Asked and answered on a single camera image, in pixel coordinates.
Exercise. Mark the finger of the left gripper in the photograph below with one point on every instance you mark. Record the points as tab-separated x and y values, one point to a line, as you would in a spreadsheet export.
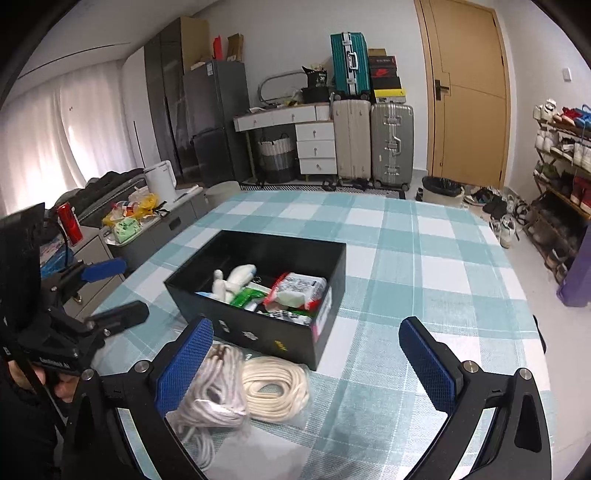
103	270
118	319

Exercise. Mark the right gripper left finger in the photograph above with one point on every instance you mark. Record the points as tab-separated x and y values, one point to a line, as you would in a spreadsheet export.
98	447

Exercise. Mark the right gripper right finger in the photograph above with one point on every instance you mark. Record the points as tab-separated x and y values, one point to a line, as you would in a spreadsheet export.
516	445

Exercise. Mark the green medicine sachet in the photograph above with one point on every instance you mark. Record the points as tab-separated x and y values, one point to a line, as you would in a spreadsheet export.
250	297

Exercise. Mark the red white snack packet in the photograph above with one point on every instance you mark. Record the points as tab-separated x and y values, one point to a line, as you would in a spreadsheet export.
296	291

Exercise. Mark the grey low cabinet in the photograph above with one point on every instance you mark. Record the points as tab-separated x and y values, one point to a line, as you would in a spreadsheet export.
94	248

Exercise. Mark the red bottle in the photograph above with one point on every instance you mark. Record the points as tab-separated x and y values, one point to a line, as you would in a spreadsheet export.
69	223

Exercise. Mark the yellow snack bag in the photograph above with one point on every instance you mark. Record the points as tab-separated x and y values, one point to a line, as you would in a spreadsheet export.
145	206

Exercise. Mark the white air purifier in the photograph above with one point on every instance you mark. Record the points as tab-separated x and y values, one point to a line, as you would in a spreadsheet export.
161	181

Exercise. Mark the black cardboard box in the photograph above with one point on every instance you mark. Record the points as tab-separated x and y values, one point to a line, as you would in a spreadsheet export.
296	335

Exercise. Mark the purple bag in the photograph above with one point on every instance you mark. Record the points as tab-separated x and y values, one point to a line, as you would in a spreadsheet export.
575	290

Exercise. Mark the dark grey refrigerator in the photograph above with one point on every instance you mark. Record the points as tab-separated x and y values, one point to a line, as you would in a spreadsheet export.
216	93

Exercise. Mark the woven laundry basket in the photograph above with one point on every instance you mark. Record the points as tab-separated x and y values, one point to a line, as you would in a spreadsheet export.
277	159

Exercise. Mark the teal plaid tablecloth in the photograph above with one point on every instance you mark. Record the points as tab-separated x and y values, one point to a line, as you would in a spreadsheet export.
370	417

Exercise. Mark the wooden shoe rack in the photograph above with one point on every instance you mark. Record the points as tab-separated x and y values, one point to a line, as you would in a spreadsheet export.
561	213

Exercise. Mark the white drawer desk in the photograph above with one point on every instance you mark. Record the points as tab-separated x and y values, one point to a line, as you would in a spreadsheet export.
311	128

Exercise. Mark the black trash bin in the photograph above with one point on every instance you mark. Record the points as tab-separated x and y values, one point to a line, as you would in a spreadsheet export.
442	191

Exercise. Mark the black bag on desk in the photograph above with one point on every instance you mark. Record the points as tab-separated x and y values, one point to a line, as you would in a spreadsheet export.
317	89

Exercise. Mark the beige suitcase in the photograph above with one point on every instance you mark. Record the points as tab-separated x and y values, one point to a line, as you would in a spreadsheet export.
352	138

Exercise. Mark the silver suitcase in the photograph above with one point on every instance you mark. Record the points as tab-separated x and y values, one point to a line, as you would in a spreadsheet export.
392	129

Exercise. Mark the teal suitcase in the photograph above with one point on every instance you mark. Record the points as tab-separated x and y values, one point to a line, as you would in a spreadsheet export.
350	61

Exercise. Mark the stack of shoe boxes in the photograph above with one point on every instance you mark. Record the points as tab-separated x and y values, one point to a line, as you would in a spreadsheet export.
384	78

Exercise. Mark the wooden door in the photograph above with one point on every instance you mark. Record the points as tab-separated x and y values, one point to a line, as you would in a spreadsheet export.
469	102

